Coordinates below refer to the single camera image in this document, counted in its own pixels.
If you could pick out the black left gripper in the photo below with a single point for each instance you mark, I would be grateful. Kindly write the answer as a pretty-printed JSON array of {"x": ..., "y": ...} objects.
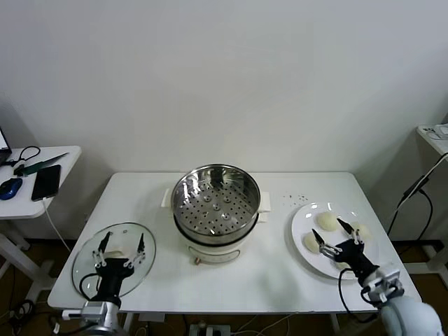
[{"x": 112, "y": 273}]

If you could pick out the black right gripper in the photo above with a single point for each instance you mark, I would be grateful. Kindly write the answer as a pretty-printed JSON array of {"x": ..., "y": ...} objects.
[{"x": 351, "y": 253}]

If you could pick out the white steamed baozi bun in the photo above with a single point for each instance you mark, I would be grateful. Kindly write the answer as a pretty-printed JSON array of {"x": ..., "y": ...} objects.
[
  {"x": 341, "y": 266},
  {"x": 327, "y": 221},
  {"x": 365, "y": 231},
  {"x": 308, "y": 242}
]

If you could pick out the round glass pot lid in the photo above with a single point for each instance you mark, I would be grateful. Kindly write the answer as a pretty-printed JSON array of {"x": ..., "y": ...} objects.
[{"x": 87, "y": 252}]

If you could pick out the perforated steel steamer basket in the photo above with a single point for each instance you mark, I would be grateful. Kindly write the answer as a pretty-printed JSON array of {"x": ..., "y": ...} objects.
[{"x": 196, "y": 185}]

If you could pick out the large white plate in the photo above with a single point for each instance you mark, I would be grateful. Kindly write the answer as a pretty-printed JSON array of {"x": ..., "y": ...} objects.
[{"x": 304, "y": 224}]

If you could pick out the large white work table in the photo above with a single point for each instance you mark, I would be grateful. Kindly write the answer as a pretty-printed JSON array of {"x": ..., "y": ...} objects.
[{"x": 273, "y": 290}]

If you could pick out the black smartphone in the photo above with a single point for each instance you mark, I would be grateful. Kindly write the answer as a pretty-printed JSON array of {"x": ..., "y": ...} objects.
[{"x": 46, "y": 182}]

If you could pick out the white rounded side table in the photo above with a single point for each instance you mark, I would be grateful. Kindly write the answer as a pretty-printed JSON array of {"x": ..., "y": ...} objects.
[{"x": 21, "y": 210}]

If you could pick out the grey floor power strip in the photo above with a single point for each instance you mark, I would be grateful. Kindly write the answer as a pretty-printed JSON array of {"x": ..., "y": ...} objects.
[{"x": 210, "y": 329}]

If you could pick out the blue computer mouse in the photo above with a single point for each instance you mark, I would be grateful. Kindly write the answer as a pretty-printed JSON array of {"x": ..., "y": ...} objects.
[{"x": 10, "y": 187}]

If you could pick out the white electronic device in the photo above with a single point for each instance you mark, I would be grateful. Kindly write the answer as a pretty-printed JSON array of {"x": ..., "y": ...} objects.
[{"x": 437, "y": 132}]

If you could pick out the black laptop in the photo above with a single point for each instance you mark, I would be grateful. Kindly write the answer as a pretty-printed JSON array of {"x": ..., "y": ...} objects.
[{"x": 3, "y": 143}]

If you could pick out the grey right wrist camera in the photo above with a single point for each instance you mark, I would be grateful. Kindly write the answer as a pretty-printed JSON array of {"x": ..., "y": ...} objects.
[{"x": 388, "y": 280}]

